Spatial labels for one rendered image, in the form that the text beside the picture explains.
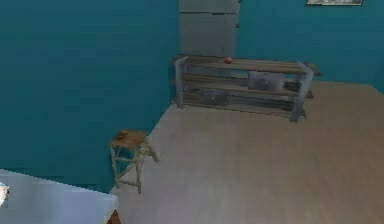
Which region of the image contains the small grey box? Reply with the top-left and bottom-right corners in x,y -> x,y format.
199,88 -> 230,107

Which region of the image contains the wooden stool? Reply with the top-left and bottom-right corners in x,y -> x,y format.
109,129 -> 160,195

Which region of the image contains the large grey box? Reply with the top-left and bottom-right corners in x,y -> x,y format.
247,70 -> 286,93

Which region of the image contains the grey door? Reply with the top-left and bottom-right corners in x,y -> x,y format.
177,0 -> 241,58

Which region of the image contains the wooden shelf with grey posts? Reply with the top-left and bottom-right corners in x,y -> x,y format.
170,54 -> 324,123

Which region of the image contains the white object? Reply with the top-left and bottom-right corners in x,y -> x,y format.
0,182 -> 10,208

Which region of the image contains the framed wall picture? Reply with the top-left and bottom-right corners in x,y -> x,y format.
305,0 -> 364,7

